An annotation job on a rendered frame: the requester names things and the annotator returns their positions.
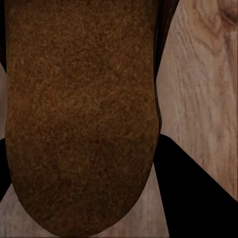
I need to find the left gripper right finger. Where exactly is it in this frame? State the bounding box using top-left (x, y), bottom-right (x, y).
top-left (153, 134), bottom-right (238, 238)

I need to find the sandal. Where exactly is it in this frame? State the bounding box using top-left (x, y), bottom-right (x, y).
top-left (0, 0), bottom-right (179, 238)

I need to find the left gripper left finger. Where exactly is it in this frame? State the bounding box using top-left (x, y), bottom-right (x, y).
top-left (0, 138), bottom-right (12, 201)

